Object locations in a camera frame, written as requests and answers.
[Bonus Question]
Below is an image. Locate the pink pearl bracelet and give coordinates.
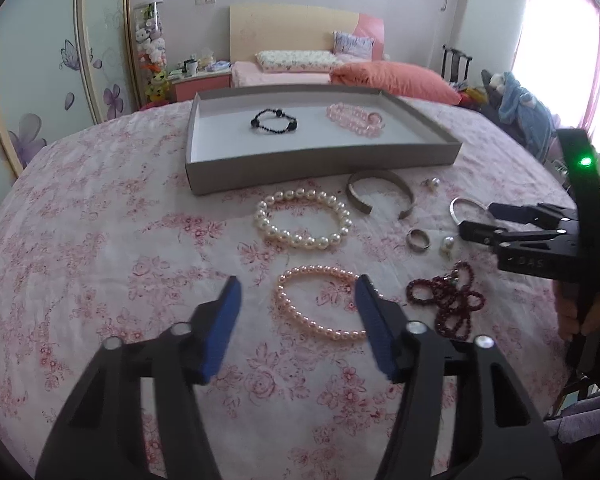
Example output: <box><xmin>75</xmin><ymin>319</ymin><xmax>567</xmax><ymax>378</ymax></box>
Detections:
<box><xmin>273</xmin><ymin>264</ymin><xmax>382</xmax><ymax>344</ymax></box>

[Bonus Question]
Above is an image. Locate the pearl earring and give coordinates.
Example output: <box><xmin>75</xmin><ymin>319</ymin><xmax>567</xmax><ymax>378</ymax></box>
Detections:
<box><xmin>440</xmin><ymin>235</ymin><xmax>455</xmax><ymax>258</ymax></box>
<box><xmin>425</xmin><ymin>177</ymin><xmax>440</xmax><ymax>191</ymax></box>

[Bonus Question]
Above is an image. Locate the thin silver bangle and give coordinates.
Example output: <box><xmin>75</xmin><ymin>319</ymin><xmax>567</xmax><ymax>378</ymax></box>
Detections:
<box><xmin>449</xmin><ymin>196</ymin><xmax>496</xmax><ymax>226</ymax></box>

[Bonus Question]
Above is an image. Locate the dark red bead necklace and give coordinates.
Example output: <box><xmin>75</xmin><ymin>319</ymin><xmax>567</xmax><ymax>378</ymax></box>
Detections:
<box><xmin>405</xmin><ymin>261</ymin><xmax>488</xmax><ymax>340</ymax></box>

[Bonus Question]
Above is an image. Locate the white pearl bracelet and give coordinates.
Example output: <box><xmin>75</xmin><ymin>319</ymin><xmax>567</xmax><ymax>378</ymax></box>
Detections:
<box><xmin>252</xmin><ymin>187</ymin><xmax>354</xmax><ymax>252</ymax></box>

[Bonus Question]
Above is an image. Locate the bronze cuff bangle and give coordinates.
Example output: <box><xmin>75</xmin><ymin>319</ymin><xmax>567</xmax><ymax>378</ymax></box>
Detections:
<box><xmin>344</xmin><ymin>169</ymin><xmax>415</xmax><ymax>220</ymax></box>

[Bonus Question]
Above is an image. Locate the right hand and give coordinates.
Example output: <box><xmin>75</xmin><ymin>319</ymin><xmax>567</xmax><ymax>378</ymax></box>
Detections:
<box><xmin>552</xmin><ymin>282</ymin><xmax>600</xmax><ymax>341</ymax></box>

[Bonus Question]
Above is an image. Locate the blue plush garment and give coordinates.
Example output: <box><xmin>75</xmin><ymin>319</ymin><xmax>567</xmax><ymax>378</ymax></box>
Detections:
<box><xmin>498</xmin><ymin>72</ymin><xmax>556</xmax><ymax>162</ymax></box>

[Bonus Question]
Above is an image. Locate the pink floral tablecloth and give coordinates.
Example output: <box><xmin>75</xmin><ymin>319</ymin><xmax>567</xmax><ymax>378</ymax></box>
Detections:
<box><xmin>0</xmin><ymin>102</ymin><xmax>570</xmax><ymax>479</ymax></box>

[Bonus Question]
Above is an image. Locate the pink curtain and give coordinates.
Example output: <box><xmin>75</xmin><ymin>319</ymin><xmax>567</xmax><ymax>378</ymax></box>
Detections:
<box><xmin>515</xmin><ymin>0</ymin><xmax>600</xmax><ymax>154</ymax></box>

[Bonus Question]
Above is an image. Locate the dark wooden chair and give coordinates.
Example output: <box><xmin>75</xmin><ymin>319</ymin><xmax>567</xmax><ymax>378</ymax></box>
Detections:
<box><xmin>441</xmin><ymin>44</ymin><xmax>472</xmax><ymax>84</ymax></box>

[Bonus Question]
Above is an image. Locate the folded salmon quilt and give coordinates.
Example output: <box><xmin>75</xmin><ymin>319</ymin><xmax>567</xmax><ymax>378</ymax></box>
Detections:
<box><xmin>329</xmin><ymin>61</ymin><xmax>462</xmax><ymax>106</ymax></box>

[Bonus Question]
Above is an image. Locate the grey cardboard tray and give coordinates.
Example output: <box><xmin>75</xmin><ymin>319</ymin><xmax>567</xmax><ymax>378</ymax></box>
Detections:
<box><xmin>185</xmin><ymin>84</ymin><xmax>462</xmax><ymax>195</ymax></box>

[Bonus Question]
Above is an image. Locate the purple patterned pillow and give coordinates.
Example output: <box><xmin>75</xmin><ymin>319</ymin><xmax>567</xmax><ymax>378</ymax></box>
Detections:
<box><xmin>332</xmin><ymin>30</ymin><xmax>375</xmax><ymax>60</ymax></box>

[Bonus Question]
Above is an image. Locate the pink nightstand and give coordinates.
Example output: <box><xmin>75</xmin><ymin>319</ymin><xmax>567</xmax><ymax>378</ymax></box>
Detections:
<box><xmin>172</xmin><ymin>70</ymin><xmax>232</xmax><ymax>102</ymax></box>

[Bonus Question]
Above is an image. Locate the bed with pink sheet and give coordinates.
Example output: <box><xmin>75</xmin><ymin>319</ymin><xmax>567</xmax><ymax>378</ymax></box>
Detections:
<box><xmin>232</xmin><ymin>62</ymin><xmax>330</xmax><ymax>88</ymax></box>

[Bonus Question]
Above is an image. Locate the plush toy display tube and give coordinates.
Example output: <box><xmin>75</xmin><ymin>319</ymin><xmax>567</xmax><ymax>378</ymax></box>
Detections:
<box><xmin>133</xmin><ymin>0</ymin><xmax>168</xmax><ymax>105</ymax></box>

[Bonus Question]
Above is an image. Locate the floral white pillow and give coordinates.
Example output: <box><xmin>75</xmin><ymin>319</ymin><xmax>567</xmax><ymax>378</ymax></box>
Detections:
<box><xmin>256</xmin><ymin>50</ymin><xmax>343</xmax><ymax>73</ymax></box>

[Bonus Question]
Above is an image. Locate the beige pink headboard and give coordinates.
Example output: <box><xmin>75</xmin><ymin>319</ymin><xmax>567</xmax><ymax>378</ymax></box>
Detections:
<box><xmin>228</xmin><ymin>3</ymin><xmax>385</xmax><ymax>63</ymax></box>

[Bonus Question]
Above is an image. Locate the sliding wardrobe with flowers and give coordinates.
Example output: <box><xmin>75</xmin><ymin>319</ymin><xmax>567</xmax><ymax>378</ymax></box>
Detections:
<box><xmin>0</xmin><ymin>0</ymin><xmax>138</xmax><ymax>205</ymax></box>

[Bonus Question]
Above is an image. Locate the silver ring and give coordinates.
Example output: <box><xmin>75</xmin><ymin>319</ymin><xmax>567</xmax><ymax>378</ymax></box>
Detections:
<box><xmin>405</xmin><ymin>227</ymin><xmax>432</xmax><ymax>252</ymax></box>

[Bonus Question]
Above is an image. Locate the pink crystal bead bracelet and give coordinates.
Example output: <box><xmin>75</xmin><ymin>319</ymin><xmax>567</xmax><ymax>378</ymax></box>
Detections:
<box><xmin>326</xmin><ymin>102</ymin><xmax>387</xmax><ymax>140</ymax></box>

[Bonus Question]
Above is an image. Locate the black bead bracelet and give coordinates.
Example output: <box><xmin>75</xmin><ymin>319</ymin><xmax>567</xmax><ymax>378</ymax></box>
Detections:
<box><xmin>250</xmin><ymin>107</ymin><xmax>299</xmax><ymax>137</ymax></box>

